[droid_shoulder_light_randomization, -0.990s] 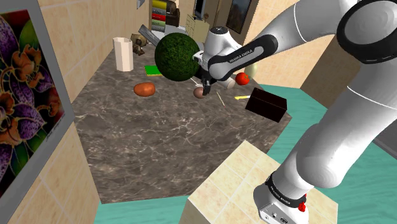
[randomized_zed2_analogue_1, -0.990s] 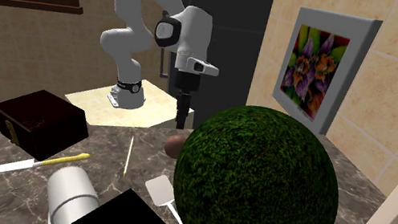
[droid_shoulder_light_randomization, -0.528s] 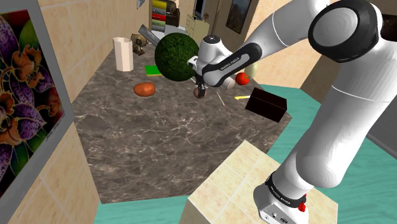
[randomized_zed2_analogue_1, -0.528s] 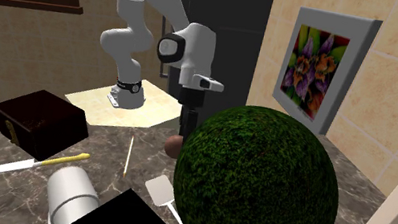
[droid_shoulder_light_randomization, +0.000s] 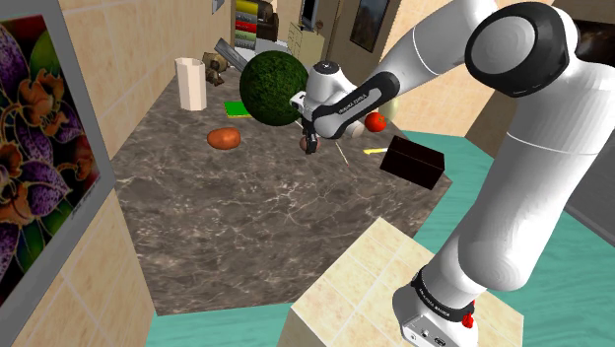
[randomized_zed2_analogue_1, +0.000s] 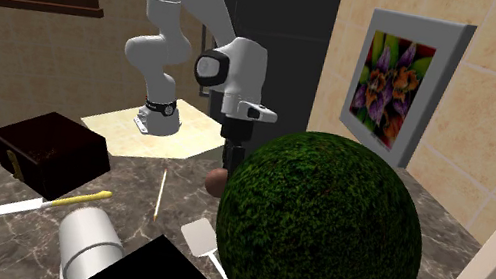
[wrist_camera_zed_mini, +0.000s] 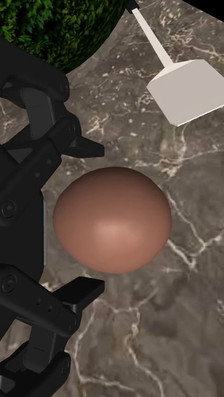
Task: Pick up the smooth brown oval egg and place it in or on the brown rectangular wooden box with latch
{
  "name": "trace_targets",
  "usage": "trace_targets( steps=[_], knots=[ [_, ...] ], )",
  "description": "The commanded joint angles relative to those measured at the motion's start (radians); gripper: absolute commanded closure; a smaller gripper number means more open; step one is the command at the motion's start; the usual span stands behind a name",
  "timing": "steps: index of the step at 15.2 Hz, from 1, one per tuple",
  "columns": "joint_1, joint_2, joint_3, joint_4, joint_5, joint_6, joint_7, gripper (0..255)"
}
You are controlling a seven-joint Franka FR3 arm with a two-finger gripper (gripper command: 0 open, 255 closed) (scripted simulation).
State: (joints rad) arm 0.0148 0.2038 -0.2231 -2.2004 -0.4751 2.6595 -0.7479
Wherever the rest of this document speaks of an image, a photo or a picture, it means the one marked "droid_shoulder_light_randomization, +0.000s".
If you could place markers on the dark brown box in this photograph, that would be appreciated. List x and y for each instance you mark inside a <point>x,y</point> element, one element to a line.
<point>413,163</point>

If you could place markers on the pale cream round fruit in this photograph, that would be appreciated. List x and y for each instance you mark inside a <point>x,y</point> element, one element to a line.
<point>390,111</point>

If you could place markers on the dark green mossy ball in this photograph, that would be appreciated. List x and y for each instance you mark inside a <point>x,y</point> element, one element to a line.
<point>271,89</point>

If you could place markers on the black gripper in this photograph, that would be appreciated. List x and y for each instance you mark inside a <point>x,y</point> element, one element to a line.
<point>311,139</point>

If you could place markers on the beige small ball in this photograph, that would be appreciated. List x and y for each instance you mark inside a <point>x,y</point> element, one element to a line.
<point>358,130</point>

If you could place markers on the green flat book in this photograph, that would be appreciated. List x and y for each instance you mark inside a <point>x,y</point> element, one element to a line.
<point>234,109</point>

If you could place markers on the orange-brown potato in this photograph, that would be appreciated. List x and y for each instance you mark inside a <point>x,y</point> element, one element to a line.
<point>224,138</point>

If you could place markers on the white faceted vase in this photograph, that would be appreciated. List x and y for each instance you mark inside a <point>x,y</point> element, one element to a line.
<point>192,84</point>

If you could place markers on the thin pale stick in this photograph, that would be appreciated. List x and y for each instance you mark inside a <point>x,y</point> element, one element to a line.
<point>342,153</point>

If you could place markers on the yellow flat utensil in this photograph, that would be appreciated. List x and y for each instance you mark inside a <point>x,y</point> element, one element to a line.
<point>375,151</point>

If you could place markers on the shelf with coloured cloths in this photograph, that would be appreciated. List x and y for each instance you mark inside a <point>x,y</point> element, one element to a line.
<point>250,24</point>

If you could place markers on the cream chest of drawers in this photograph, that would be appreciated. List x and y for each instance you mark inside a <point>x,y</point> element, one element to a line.
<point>306,45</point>

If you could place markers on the purple flower wall picture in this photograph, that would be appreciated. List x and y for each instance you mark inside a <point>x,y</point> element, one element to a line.
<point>38,144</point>

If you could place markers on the small brown ball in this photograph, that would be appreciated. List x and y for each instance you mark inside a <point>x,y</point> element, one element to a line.
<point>302,143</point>

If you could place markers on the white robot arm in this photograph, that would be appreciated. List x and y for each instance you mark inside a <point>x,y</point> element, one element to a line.
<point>528,158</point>

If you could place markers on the dark framed wall picture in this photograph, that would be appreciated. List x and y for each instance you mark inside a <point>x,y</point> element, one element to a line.
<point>369,21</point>

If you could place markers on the beige tiled robot stand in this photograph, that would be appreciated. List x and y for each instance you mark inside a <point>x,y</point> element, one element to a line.
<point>346,288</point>

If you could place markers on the grey flat slab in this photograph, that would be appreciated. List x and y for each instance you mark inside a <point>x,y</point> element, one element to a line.
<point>230,54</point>

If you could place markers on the brown animal figure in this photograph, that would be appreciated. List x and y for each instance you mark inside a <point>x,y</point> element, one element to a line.
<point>215,65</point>

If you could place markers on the red tomato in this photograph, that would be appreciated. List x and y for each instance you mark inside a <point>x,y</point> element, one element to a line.
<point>375,123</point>

